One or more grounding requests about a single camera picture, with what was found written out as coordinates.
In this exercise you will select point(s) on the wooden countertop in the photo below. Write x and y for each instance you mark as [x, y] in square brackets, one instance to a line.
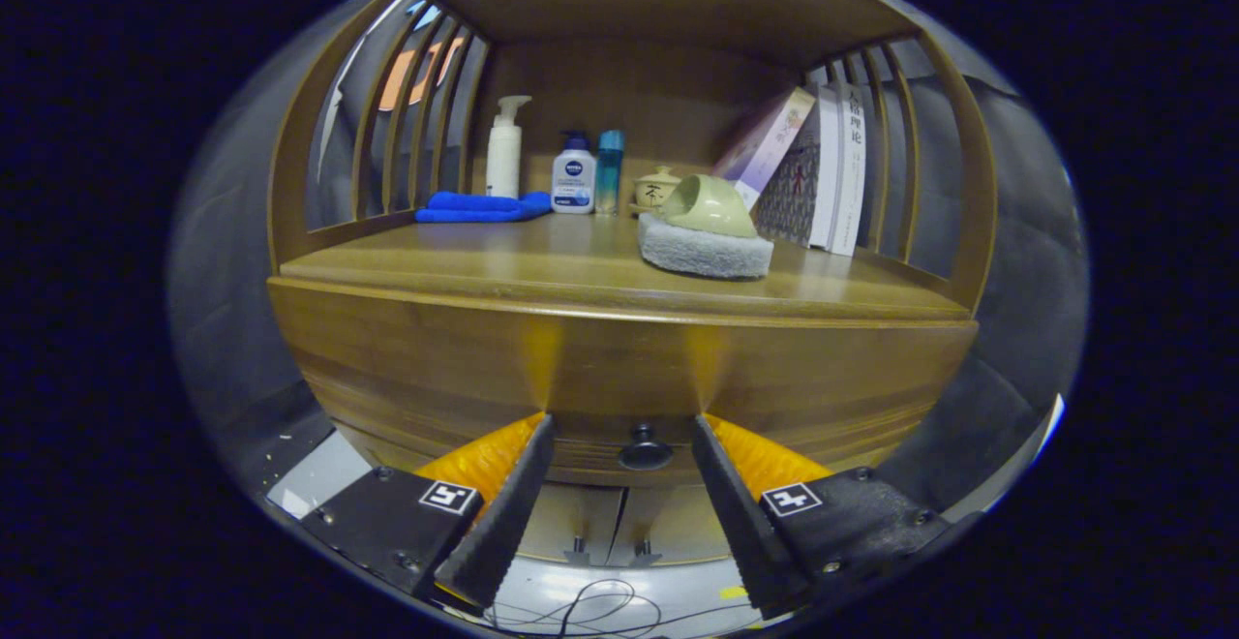
[542, 261]

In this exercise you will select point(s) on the purple and white book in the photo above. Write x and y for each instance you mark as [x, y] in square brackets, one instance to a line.
[770, 150]

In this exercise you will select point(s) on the white pump bottle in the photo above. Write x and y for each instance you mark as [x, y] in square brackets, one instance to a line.
[503, 160]

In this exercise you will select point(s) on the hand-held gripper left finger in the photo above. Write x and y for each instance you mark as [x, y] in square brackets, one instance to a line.
[503, 523]

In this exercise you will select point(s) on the white and blue lotion bottle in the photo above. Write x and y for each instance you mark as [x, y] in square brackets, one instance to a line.
[573, 179]

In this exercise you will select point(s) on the wooden drawer with dark knob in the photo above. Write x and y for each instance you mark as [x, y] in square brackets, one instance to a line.
[619, 368]

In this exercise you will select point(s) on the blue cloth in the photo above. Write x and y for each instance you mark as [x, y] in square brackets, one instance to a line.
[474, 205]

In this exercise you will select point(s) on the slim teal bottle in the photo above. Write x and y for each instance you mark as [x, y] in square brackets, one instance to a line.
[609, 169]

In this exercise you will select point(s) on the beige lidded tea cup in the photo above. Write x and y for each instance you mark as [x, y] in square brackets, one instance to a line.
[653, 192]

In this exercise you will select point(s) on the wooden cabinet with slatted shelf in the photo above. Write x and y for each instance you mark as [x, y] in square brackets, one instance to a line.
[629, 87]

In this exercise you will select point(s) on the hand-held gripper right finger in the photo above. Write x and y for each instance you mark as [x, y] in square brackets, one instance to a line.
[745, 523]

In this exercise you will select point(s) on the wooden cabinet door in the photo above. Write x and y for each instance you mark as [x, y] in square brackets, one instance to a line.
[581, 518]
[682, 523]

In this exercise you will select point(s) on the green scrubber with grey pad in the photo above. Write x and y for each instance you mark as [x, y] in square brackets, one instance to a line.
[707, 252]

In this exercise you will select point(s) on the book with dark patterned cover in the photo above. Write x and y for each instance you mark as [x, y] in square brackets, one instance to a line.
[794, 194]

